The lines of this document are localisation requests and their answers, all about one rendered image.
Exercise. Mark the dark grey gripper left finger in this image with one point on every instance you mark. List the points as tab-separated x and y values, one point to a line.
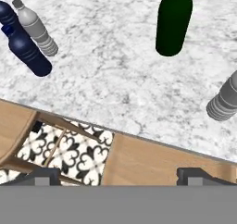
43	175

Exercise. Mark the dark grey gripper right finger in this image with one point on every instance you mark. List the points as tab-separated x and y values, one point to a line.
191	175

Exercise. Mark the grey plastic bottle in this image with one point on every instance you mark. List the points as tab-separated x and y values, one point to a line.
37	28
225	101

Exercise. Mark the dark blue plastic bottle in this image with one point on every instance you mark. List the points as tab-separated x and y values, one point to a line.
29	53
7	16

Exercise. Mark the dark green glass bottle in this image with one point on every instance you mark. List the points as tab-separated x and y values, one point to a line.
173	21

